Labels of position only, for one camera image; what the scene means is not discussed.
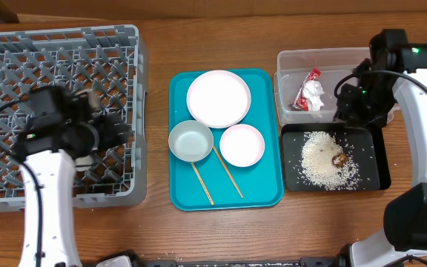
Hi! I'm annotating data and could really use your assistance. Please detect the white tissue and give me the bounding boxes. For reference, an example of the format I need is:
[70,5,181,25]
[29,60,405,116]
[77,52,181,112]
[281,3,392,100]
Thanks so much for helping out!
[301,80,324,112]

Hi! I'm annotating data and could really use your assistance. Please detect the dark brown food scrap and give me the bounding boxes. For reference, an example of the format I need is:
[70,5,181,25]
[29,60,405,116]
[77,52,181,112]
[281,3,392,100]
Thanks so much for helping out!
[332,153,348,168]

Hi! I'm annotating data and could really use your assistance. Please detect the red snack wrapper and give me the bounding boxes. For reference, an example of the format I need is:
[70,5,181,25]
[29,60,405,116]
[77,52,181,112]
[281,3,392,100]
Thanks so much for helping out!
[292,68,324,111]

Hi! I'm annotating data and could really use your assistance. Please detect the pile of white rice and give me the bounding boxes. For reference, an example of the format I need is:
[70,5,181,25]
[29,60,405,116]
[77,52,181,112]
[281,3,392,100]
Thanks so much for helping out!
[293,131,362,191]

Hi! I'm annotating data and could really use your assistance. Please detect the grey shallow bowl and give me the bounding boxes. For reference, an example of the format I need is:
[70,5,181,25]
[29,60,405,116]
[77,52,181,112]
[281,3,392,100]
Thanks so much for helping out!
[168,120,214,162]

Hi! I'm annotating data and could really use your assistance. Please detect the wooden chopstick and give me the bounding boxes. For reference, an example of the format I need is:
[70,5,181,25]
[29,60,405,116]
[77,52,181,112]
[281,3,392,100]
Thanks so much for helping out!
[213,145,244,199]
[191,162,214,206]

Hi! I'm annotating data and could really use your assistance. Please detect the large white round plate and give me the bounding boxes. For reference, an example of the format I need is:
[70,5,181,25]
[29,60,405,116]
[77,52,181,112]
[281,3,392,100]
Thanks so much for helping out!
[186,70,251,128]

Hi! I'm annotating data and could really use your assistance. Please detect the small pink-rimmed white bowl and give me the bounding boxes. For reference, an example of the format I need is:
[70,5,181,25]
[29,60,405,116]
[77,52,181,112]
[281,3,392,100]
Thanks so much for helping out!
[219,124,265,168]

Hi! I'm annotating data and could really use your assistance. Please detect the white ceramic cup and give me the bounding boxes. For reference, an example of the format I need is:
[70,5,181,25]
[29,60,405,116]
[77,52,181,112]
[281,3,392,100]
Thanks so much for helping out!
[75,155,95,172]

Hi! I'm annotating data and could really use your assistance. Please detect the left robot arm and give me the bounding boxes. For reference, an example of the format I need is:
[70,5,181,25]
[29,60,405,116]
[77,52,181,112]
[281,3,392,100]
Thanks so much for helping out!
[14,86,130,266]

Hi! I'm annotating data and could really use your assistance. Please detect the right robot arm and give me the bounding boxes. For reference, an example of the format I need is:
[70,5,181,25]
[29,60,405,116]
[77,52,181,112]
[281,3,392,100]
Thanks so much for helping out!
[334,29,427,266]

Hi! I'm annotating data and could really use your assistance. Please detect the black plastic waste tray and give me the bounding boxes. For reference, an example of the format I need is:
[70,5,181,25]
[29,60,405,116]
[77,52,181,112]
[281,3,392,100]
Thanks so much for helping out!
[281,123,391,191]

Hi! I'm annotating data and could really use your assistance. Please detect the clear plastic waste bin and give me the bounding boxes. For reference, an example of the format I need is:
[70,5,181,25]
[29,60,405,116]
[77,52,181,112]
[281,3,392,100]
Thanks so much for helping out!
[274,47,370,126]

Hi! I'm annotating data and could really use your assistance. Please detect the grey plastic dishwasher rack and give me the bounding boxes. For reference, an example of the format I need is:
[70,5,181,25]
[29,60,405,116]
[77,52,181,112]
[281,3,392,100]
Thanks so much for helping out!
[0,24,148,212]

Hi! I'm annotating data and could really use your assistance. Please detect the teal plastic serving tray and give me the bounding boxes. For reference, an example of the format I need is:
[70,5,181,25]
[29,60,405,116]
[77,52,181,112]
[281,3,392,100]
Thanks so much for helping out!
[169,68,284,211]

